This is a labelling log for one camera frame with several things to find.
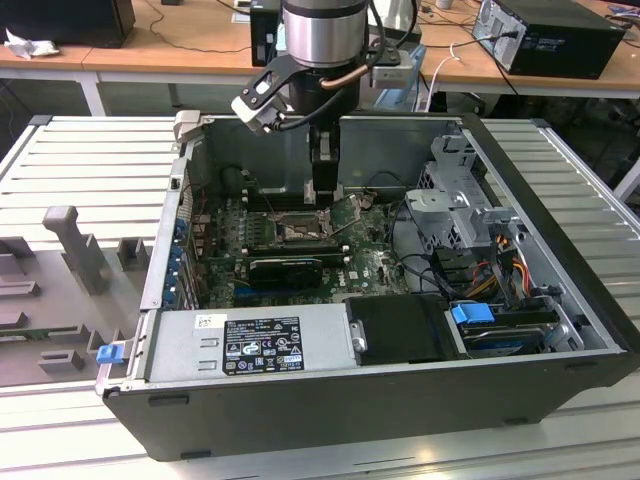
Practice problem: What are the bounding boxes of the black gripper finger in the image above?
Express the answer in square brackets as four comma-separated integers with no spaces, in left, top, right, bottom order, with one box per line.
[308,127,343,201]

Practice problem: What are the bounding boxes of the metal socket cover frame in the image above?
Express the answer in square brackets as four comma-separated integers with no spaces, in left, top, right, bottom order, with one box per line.
[327,192,364,239]

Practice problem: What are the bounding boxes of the black CPU socket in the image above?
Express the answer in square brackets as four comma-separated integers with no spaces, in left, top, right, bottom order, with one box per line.
[273,209,337,249]

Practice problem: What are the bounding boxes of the black RAM stick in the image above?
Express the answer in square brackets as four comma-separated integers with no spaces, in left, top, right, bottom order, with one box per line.
[247,185,335,212]
[247,239,347,259]

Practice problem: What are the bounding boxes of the pale blue teach pendant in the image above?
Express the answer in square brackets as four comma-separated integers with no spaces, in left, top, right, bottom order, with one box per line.
[374,44,427,109]

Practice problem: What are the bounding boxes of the black computer tower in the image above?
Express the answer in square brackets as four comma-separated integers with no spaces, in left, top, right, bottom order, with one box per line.
[249,0,286,69]

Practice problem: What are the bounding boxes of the green motherboard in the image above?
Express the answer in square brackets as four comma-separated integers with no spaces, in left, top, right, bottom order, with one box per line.
[199,192,416,309]

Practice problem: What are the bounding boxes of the black graphics card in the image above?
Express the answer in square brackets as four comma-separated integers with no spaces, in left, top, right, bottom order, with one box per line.
[247,256,324,291]

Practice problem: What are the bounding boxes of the grey metal drive cage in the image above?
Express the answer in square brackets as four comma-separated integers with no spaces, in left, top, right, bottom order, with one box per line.
[403,133,522,257]

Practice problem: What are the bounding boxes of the grey case release latch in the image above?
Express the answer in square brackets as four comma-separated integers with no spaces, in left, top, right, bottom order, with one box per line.
[172,109,216,147]

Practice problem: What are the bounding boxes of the black plastic shroud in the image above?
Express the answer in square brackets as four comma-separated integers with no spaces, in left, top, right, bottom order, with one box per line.
[344,293,469,366]

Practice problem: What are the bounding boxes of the hard disk in blue carrier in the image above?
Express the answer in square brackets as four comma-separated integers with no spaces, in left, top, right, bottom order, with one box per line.
[448,301,559,360]

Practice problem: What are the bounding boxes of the grey power supply unit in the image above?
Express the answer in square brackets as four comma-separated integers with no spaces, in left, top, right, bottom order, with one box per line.
[142,302,362,384]

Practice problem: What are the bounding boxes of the black open PC case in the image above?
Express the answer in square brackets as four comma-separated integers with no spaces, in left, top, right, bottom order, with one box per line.
[94,110,639,464]

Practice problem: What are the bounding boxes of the black desktop computer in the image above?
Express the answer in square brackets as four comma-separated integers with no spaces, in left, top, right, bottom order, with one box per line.
[471,0,629,81]

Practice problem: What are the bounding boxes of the large black box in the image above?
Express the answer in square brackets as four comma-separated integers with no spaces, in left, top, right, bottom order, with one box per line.
[0,0,137,50]

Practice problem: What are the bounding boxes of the blue plastic latch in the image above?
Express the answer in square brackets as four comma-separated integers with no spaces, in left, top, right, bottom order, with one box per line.
[97,343,124,366]

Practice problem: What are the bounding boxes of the grey parts rack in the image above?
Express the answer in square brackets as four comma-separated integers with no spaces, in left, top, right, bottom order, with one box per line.
[0,204,154,389]

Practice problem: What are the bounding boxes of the crumpled white paper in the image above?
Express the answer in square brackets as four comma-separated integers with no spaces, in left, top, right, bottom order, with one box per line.
[3,26,62,62]

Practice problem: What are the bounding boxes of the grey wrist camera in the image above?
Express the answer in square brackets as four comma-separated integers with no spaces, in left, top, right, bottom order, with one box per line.
[369,49,417,91]

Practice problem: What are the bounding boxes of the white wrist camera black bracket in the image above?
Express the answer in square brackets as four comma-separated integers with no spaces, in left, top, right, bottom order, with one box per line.
[230,64,297,137]

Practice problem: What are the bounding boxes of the white cable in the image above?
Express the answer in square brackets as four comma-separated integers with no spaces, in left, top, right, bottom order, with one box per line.
[426,41,462,111]

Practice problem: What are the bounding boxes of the blue card retention bracket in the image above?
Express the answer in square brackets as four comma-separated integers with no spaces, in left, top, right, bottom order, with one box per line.
[166,214,189,307]

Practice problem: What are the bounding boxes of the orange yellow wire bundle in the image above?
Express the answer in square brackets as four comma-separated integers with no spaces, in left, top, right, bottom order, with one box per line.
[464,234,532,297]

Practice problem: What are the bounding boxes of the white metal frame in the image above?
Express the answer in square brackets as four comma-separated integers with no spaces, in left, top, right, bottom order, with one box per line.
[613,160,640,201]

